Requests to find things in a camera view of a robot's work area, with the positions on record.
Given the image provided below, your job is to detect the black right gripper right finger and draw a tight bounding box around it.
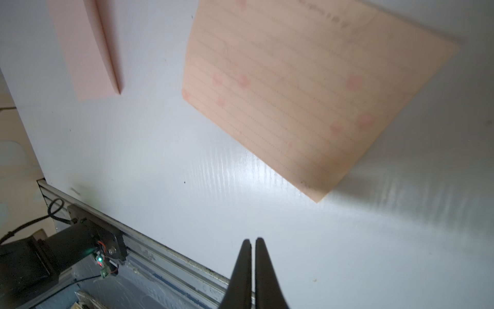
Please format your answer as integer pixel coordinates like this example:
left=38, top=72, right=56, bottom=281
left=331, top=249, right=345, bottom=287
left=255, top=238, right=289, bottom=309

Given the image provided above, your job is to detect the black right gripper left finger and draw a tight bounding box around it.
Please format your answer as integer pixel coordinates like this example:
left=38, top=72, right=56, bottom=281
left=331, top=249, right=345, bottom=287
left=218, top=239, right=252, bottom=309

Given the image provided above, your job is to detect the pink envelope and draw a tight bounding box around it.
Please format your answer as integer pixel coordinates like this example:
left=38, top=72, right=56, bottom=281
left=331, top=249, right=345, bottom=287
left=46, top=1, right=120, bottom=102

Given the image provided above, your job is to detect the small circuit board left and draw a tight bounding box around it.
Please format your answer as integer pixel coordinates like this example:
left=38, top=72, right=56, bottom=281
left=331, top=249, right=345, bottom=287
left=93, top=251, right=119, bottom=279

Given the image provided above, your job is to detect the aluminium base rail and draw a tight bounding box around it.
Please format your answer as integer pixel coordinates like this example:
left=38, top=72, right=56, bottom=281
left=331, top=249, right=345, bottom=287
left=36, top=179, right=255, bottom=309

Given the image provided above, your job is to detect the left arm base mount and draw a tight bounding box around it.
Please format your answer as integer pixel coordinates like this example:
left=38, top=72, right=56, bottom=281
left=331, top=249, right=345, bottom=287
left=1, top=205, right=128, bottom=308

